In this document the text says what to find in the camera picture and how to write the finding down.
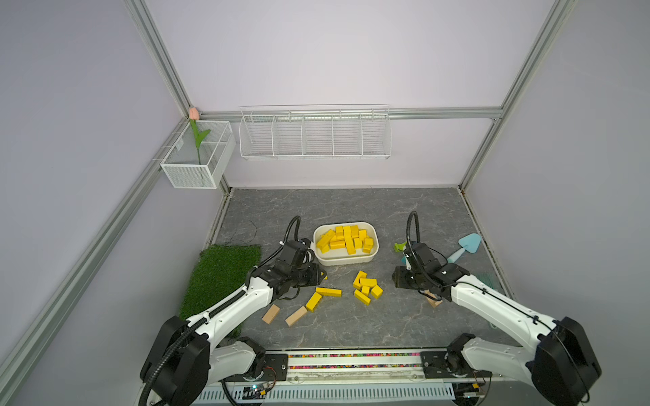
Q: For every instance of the green artificial grass mat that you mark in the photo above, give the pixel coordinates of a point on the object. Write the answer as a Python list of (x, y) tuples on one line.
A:
[(221, 270)]

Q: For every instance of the green arch block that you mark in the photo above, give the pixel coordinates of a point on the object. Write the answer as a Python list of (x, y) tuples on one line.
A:
[(399, 247)]

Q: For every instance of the white mesh wall basket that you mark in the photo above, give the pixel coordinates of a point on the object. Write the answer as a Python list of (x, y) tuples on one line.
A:
[(180, 163)]

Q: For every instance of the natural wood arch block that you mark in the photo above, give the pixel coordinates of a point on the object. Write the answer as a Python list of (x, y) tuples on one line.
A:
[(434, 302)]

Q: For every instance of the yellow rectangular block left pile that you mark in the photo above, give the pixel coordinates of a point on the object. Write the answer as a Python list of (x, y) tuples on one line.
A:
[(313, 302)]

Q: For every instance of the teal toy shovel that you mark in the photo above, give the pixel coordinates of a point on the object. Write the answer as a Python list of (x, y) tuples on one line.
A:
[(468, 244)]

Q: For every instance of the long yellow block pile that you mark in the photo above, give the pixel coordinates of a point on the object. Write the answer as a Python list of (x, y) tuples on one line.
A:
[(329, 292)]

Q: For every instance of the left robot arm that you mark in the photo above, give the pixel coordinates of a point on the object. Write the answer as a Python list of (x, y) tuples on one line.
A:
[(187, 354)]

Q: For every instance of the white wire wall rack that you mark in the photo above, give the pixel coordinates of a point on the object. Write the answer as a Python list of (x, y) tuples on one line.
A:
[(345, 131)]

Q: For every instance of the natural wood long block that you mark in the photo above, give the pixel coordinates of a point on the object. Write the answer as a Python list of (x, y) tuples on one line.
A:
[(296, 316)]

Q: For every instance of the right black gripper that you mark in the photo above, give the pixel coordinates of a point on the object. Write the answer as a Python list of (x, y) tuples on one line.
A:
[(398, 277)]

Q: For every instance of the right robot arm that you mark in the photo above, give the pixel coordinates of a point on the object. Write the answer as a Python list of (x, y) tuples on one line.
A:
[(553, 356)]

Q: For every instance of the white plastic bin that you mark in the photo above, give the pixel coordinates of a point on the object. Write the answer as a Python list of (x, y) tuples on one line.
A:
[(366, 244)]

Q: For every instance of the artificial pink tulip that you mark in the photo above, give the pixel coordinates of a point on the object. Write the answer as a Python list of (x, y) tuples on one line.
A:
[(199, 135)]

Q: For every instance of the long yellow block diagonal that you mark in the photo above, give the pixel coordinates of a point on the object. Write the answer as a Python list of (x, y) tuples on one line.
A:
[(325, 239)]

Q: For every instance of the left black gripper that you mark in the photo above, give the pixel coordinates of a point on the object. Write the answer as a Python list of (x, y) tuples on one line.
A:
[(315, 278)]

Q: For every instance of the natural wood block lower left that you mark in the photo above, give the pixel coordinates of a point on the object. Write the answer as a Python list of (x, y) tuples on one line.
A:
[(271, 314)]

